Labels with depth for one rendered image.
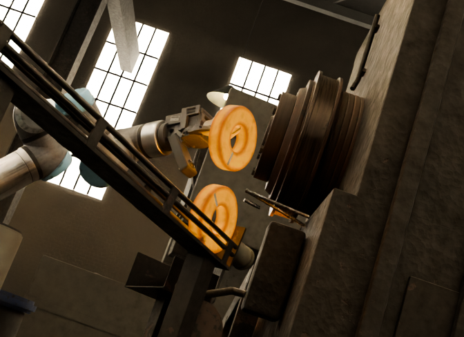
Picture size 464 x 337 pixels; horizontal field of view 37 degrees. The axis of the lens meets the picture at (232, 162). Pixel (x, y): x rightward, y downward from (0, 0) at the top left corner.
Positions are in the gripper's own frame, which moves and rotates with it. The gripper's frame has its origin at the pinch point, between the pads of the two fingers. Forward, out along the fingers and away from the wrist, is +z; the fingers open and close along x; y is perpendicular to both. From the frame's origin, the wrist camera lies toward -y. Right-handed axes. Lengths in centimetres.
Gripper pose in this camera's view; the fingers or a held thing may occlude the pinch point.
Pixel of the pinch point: (235, 130)
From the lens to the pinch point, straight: 165.6
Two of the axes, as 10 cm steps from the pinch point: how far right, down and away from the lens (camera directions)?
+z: 8.7, -1.5, -4.7
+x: 4.9, 4.2, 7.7
